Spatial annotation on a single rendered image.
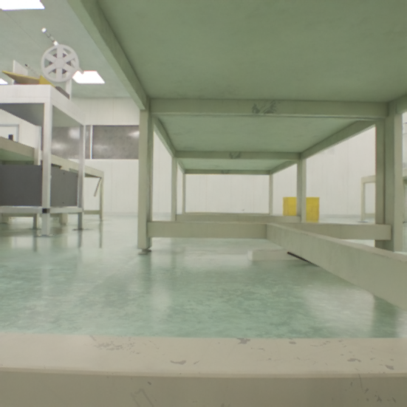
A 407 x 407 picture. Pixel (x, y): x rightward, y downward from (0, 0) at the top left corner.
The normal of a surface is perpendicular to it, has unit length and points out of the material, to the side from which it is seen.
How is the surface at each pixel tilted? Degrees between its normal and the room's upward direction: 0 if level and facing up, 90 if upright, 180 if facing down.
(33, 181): 90
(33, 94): 90
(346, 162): 90
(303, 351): 0
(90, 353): 0
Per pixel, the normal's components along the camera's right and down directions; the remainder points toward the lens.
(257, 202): 0.00, -0.01
